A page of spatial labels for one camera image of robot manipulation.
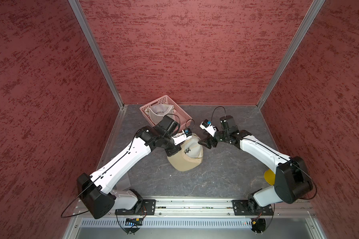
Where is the beige baseball cap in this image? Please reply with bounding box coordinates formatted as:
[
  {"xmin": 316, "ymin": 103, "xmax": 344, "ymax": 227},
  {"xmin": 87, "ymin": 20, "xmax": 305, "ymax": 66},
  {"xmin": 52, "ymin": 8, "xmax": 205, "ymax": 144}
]
[{"xmin": 167, "ymin": 133, "xmax": 203, "ymax": 171}]

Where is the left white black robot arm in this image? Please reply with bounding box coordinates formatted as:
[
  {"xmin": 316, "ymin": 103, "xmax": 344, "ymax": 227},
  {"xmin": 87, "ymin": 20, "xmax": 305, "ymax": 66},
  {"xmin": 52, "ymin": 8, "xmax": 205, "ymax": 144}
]
[{"xmin": 77, "ymin": 116, "xmax": 192, "ymax": 219}]

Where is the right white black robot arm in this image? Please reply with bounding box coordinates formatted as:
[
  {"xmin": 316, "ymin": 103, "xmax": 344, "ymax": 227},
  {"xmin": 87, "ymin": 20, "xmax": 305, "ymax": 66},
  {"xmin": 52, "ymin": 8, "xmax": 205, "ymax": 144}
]
[{"xmin": 198, "ymin": 116, "xmax": 314, "ymax": 211}]

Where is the white pink baseball cap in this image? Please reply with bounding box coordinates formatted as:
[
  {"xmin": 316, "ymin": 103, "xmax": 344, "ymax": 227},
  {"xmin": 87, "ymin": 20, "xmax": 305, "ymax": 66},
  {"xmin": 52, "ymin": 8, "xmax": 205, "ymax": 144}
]
[{"xmin": 144, "ymin": 104, "xmax": 174, "ymax": 125}]

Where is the pink plastic basket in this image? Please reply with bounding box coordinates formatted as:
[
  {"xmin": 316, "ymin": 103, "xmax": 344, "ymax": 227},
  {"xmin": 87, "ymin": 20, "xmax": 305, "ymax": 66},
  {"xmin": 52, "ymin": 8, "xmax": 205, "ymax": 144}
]
[{"xmin": 140, "ymin": 95, "xmax": 191, "ymax": 130}]

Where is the yellow pencil cup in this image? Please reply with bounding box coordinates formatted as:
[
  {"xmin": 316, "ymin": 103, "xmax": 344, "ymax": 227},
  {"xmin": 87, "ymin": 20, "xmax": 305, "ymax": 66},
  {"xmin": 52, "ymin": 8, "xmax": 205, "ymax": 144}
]
[{"xmin": 264, "ymin": 169, "xmax": 276, "ymax": 185}]

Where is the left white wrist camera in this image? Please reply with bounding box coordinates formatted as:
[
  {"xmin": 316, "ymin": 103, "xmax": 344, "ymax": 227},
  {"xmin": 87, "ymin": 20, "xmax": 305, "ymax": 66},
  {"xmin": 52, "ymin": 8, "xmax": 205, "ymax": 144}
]
[{"xmin": 172, "ymin": 128, "xmax": 192, "ymax": 145}]

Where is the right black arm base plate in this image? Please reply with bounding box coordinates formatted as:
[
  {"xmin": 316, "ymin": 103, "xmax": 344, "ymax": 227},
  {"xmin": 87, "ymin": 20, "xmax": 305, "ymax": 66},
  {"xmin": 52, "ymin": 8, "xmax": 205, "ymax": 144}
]
[{"xmin": 231, "ymin": 200, "xmax": 274, "ymax": 217}]

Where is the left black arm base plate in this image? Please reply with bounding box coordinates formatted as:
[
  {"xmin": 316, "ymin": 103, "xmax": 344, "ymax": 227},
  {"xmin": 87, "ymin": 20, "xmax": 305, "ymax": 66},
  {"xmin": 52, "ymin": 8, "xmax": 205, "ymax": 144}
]
[{"xmin": 115, "ymin": 199, "xmax": 157, "ymax": 217}]

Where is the aluminium front rail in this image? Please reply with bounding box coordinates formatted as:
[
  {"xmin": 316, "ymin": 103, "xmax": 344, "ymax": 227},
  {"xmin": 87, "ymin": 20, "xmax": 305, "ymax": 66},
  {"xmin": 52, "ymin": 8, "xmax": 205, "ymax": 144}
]
[{"xmin": 137, "ymin": 196, "xmax": 317, "ymax": 219}]

